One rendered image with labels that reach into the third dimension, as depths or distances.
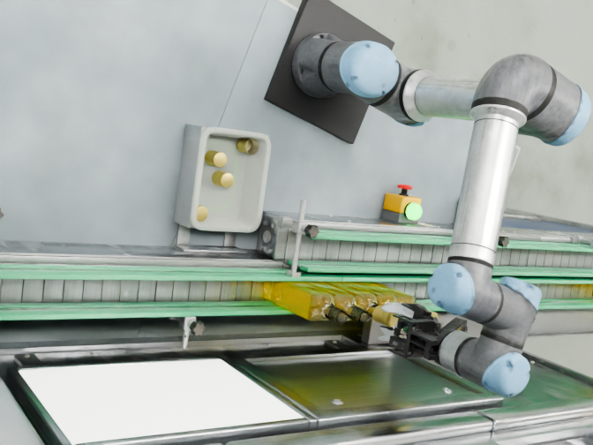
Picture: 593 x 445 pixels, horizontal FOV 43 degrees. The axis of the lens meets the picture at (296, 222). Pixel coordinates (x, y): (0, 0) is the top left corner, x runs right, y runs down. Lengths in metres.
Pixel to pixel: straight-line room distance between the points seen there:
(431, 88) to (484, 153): 0.39
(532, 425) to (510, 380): 0.30
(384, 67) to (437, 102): 0.14
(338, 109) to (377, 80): 0.25
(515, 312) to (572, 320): 1.22
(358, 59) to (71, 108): 0.60
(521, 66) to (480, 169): 0.20
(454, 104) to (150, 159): 0.65
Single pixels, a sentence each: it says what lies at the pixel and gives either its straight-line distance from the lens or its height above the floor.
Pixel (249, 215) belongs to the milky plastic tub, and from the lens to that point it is 1.74.
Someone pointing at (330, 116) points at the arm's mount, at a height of 0.77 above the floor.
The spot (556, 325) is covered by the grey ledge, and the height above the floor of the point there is 0.88.
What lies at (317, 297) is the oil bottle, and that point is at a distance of 1.56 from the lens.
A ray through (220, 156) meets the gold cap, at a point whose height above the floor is 0.81.
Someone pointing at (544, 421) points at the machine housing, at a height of 1.39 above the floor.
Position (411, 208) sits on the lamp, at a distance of 1.98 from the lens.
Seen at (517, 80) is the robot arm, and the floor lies 1.41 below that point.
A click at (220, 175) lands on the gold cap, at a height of 0.80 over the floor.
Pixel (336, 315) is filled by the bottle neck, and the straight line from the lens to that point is 1.52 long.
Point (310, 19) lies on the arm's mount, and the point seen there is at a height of 0.77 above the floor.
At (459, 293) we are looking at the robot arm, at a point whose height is 1.48.
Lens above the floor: 2.30
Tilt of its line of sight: 55 degrees down
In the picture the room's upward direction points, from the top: 108 degrees clockwise
